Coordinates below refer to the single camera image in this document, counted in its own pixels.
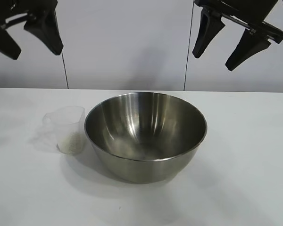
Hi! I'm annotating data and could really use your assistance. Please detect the white rice grains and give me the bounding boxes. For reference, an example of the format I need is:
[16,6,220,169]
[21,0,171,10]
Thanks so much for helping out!
[58,132,82,155]

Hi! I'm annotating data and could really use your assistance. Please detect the stainless steel mixing bowl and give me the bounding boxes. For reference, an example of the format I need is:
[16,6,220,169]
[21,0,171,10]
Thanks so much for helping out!
[84,92,208,184]

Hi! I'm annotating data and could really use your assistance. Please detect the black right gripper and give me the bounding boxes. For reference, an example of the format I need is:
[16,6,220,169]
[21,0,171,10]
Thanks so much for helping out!
[192,0,283,72]

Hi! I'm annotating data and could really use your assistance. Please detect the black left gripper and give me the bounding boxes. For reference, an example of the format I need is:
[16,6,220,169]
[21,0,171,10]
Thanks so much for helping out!
[0,0,64,60]

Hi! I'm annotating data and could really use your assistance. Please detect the clear plastic measuring cup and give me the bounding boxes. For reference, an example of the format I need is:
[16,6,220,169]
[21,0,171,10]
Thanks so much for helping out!
[42,105,86,156]

